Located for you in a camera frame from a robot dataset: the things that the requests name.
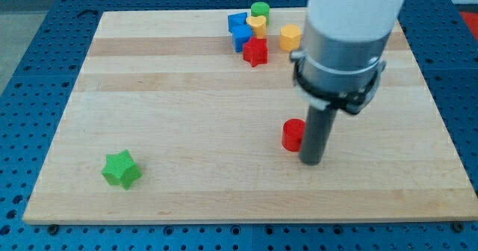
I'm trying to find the green cylinder block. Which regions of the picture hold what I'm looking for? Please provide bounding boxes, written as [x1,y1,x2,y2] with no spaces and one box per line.
[250,1,270,25]

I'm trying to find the yellow heart block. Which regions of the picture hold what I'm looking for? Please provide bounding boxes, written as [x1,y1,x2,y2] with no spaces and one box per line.
[246,16,267,39]

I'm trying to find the yellow hexagon block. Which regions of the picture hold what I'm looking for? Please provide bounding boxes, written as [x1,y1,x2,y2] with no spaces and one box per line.
[279,24,301,52]

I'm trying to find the wooden board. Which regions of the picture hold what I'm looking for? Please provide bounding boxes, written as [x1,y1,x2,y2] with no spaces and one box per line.
[23,8,477,225]

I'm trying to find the red star block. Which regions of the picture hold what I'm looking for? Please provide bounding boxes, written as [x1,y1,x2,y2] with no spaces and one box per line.
[243,37,268,67]

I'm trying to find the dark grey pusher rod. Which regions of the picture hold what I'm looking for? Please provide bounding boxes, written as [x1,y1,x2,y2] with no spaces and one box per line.
[299,106,337,166]

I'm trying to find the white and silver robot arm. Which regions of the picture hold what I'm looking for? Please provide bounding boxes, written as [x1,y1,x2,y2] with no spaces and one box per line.
[291,0,404,114]

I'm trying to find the red cylinder block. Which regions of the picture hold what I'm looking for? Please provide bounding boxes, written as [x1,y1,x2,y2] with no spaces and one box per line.
[281,119,305,152]

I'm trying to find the blue cube block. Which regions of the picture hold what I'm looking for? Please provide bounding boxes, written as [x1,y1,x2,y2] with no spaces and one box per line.
[232,25,253,52]

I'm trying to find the green star block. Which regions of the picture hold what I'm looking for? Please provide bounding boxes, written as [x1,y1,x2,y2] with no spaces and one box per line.
[102,149,143,190]

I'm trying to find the blue block behind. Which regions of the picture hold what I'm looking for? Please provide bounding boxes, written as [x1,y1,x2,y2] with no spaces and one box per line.
[227,12,248,33]

